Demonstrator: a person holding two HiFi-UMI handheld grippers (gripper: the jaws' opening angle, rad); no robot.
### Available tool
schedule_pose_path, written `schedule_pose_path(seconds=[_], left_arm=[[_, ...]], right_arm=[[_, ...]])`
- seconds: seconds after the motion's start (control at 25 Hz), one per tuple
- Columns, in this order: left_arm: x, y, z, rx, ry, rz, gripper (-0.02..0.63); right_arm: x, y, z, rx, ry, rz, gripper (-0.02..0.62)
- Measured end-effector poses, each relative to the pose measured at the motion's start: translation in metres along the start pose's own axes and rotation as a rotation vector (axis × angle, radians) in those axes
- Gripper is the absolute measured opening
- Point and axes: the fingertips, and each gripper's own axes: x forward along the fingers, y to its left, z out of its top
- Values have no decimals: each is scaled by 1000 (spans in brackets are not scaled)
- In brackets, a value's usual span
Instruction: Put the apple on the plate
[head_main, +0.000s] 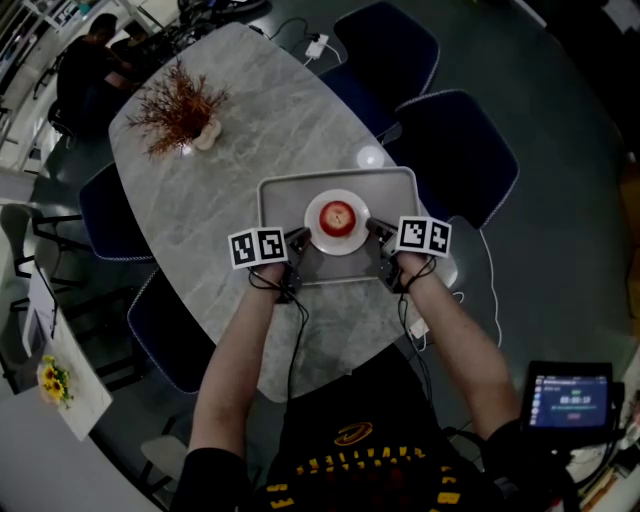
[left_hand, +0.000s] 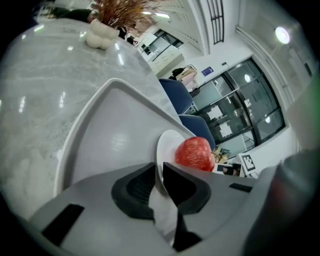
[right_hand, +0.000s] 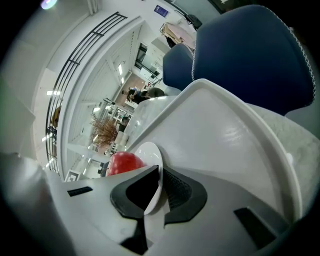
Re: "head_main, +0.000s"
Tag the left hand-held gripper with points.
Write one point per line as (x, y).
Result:
(257, 247)

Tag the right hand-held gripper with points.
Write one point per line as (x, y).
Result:
(425, 237)

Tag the white round saucer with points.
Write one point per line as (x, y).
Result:
(315, 240)

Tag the red apple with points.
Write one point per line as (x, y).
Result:
(337, 219)

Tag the grey rectangular tray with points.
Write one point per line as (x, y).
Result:
(285, 200)

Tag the person's right forearm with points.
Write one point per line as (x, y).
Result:
(460, 350)

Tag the person's left forearm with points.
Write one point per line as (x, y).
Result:
(230, 365)

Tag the dark blue dining chair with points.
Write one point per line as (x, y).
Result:
(385, 50)
(110, 215)
(165, 330)
(460, 155)

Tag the dried plant in white vase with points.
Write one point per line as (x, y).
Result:
(180, 110)

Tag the person's black printed jersey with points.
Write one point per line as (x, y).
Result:
(360, 465)

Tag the black tablet screen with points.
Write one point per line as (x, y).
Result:
(570, 400)

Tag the open laptop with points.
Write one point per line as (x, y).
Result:
(42, 310)

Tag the grey chair black legs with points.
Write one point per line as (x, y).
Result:
(20, 225)

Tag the sunflower bouquet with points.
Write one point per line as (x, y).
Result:
(54, 382)

